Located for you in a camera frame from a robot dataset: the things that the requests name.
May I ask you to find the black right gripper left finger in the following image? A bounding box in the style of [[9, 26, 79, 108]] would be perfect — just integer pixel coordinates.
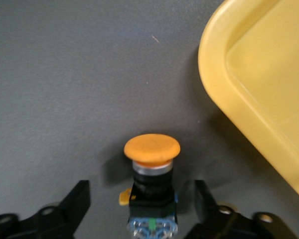
[[0, 180, 91, 239]]

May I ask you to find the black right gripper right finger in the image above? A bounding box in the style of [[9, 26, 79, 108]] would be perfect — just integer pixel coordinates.
[[184, 180, 299, 239]]

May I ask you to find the yellow mushroom push button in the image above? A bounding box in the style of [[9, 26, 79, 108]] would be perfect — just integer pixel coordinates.
[[119, 133, 181, 239]]

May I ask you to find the yellow plastic tray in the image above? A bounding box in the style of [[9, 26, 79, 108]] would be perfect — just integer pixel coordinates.
[[197, 0, 299, 205]]

